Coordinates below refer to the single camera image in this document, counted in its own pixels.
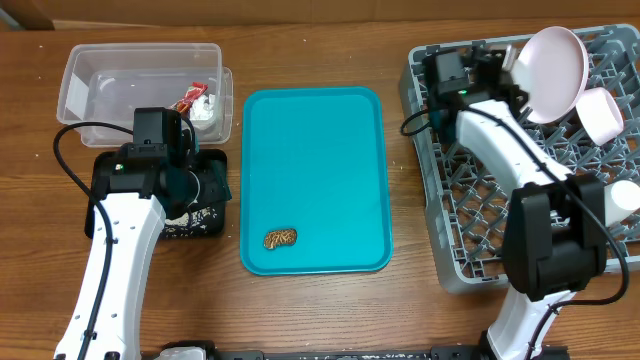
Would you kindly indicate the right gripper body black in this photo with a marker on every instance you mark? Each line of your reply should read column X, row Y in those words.
column 500, row 70

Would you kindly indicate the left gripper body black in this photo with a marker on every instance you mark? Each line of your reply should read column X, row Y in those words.
column 207, row 185

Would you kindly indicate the large white plate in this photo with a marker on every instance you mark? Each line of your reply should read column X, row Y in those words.
column 552, row 68

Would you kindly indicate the red snack wrapper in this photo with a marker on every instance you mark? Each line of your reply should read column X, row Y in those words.
column 194, row 91

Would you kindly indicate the small white plate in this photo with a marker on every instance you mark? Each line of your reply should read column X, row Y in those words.
column 599, row 115

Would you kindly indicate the white paper cup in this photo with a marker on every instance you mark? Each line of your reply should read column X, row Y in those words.
column 622, row 199

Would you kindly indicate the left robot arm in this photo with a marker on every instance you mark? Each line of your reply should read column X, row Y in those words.
column 124, row 231

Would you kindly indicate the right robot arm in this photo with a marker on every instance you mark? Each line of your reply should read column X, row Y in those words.
column 554, row 241

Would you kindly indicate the clear plastic waste bin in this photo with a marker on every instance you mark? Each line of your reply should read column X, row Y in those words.
column 107, row 82

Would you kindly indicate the black rectangular tray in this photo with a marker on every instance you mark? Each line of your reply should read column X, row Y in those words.
column 193, row 195

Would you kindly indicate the spilled white rice pile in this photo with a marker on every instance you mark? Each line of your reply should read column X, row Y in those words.
column 203, row 222

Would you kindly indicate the brown walnut-like food piece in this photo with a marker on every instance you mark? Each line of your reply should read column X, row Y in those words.
column 282, row 237

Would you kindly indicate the teal serving tray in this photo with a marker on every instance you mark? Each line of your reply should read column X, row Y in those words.
column 314, row 160

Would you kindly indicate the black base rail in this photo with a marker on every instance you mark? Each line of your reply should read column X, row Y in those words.
column 455, row 352

